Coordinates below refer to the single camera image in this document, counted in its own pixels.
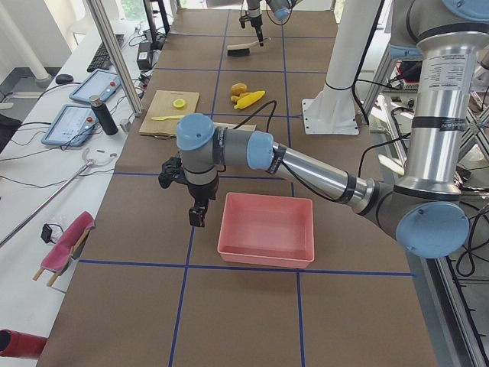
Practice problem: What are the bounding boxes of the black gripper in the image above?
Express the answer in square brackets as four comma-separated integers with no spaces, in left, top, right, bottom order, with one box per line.
[248,15,264,47]
[187,177,219,228]

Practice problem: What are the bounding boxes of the beige hand brush black bristles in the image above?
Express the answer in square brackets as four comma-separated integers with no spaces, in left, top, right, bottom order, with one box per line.
[226,37,271,57]

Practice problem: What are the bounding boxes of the brown toy potato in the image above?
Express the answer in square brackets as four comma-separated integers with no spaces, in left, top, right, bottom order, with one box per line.
[231,83,248,96]

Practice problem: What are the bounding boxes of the yellow toy corn cob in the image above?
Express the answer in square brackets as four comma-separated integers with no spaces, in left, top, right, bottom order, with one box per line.
[234,90,266,110]

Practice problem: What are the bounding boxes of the tan toy ginger root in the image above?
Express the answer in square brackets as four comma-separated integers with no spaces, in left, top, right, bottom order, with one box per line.
[230,93,245,103]

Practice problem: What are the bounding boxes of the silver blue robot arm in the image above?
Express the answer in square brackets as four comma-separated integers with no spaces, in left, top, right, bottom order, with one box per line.
[176,1,488,258]
[239,0,299,47]

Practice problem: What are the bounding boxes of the pink plastic bin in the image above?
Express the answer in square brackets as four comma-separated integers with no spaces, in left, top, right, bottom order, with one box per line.
[217,193,315,269]

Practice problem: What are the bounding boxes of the yellow plastic knife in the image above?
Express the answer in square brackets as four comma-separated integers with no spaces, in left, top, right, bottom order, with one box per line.
[151,115,185,122]

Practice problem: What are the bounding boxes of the yellow toy lemon slices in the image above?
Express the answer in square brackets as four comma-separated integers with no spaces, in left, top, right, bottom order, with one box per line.
[172,99,186,109]

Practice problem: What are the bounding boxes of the bamboo cutting board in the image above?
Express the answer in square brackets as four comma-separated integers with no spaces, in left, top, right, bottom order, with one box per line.
[139,90,199,136]

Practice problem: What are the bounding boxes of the black power adapter box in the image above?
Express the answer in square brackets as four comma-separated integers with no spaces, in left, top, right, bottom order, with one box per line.
[136,41,153,70]

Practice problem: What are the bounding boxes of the metal rod with white hook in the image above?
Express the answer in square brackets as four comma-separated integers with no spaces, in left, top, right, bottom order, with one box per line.
[1,148,118,247]

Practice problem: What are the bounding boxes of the pink cloth on wooden rack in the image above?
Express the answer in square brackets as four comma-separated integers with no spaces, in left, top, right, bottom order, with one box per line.
[32,211,95,287]

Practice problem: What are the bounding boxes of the black water bottle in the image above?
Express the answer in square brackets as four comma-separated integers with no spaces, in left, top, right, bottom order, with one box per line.
[89,95,118,135]

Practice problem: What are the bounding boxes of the blue teach pendant tablet near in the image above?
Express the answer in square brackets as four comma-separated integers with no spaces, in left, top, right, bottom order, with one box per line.
[41,104,99,147]

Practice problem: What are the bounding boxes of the blue teach pendant tablet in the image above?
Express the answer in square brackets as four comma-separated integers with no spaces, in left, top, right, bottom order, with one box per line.
[41,104,99,147]
[69,69,121,104]

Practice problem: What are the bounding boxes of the black keyboard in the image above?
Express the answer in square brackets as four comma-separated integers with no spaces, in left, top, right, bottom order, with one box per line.
[86,43,112,73]

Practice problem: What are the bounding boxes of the blue teach pendant tablet far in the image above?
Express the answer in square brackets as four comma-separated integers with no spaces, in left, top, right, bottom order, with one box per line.
[69,69,121,104]

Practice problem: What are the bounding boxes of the black computer mouse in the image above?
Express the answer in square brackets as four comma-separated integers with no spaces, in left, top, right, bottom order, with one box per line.
[55,73,74,85]

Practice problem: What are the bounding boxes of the red cylinder object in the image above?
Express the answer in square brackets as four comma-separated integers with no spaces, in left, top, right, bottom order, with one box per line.
[1,329,47,359]

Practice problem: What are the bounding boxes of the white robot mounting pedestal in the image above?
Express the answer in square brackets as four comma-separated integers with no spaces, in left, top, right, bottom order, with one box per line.
[303,0,384,135]

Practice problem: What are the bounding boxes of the aluminium frame post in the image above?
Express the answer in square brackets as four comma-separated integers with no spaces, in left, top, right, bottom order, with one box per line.
[86,0,143,117]

